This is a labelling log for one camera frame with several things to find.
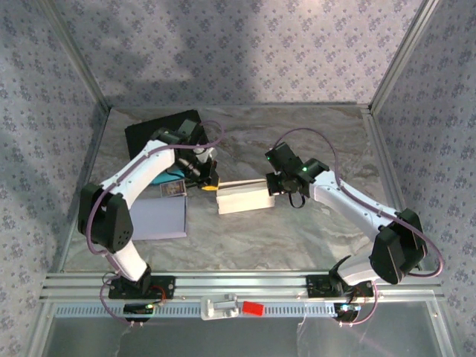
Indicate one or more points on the beige paper box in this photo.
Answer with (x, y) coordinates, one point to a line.
(241, 202)

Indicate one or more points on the white plastic bracket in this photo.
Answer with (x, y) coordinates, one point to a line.
(208, 308)

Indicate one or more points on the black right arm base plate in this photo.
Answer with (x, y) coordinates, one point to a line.
(316, 288)

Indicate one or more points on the small printed card box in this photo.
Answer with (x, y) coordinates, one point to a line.
(173, 189)

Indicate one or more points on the grey metal panel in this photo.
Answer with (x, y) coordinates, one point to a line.
(223, 338)

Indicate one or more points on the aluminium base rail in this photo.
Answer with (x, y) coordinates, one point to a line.
(241, 282)

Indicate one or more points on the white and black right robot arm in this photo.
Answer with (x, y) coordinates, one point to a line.
(394, 253)

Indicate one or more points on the lavender paper box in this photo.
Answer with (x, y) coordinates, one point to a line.
(160, 219)

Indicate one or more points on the red plastic block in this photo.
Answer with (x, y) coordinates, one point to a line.
(253, 308)

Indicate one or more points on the black ribbed carrying case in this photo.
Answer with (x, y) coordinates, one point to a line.
(141, 137)

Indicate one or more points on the black controller module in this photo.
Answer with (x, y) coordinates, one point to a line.
(135, 309)
(346, 314)

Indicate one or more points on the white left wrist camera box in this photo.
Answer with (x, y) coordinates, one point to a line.
(206, 154)

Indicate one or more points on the aluminium side rail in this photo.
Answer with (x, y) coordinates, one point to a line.
(379, 148)
(82, 178)

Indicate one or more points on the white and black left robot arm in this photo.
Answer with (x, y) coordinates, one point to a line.
(111, 223)

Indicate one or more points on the aluminium frame post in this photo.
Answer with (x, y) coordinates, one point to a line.
(78, 56)
(403, 56)

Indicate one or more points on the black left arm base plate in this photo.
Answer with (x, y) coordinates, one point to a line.
(163, 286)

